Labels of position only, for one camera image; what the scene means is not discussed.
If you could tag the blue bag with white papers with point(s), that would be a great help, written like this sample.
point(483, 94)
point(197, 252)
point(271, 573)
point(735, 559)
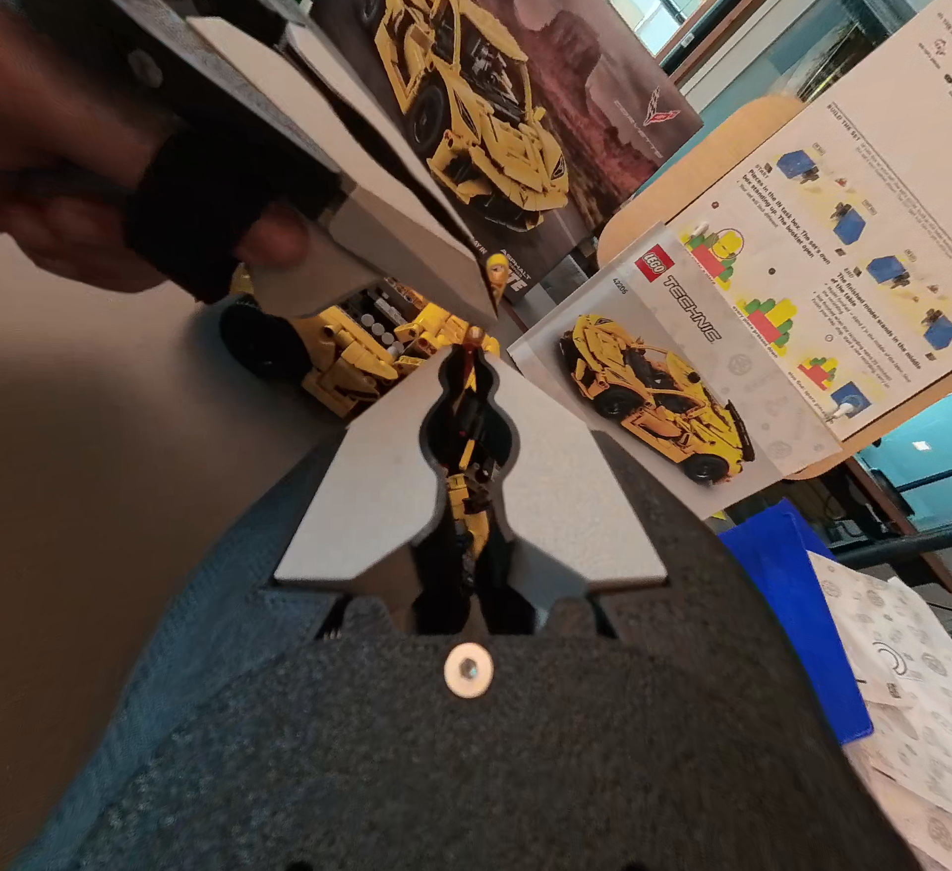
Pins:
point(788, 588)

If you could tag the framed instruction poster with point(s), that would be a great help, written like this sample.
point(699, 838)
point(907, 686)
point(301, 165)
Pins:
point(855, 142)

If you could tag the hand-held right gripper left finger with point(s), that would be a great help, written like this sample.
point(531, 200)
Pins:
point(357, 506)

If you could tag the white instruction booklet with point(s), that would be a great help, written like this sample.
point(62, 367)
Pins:
point(744, 380)

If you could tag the yellow brick door assembly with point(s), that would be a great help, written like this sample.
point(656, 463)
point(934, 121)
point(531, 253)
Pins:
point(468, 514)

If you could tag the grey desk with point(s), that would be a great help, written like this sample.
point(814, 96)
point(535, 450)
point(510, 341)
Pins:
point(111, 440)

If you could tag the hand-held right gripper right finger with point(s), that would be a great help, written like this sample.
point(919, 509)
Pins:
point(580, 506)

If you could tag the white printed paper bag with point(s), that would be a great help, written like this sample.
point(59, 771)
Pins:
point(892, 663)

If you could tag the black toy car box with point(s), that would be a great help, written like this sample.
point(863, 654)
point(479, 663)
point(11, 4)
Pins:
point(595, 68)

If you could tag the yellow toy brick car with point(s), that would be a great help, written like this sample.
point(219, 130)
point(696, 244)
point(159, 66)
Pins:
point(349, 358)

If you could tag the person's left hand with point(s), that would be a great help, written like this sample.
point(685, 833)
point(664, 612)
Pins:
point(59, 142)

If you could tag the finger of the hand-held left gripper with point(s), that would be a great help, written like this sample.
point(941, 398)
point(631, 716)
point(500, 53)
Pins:
point(401, 246)
point(349, 90)

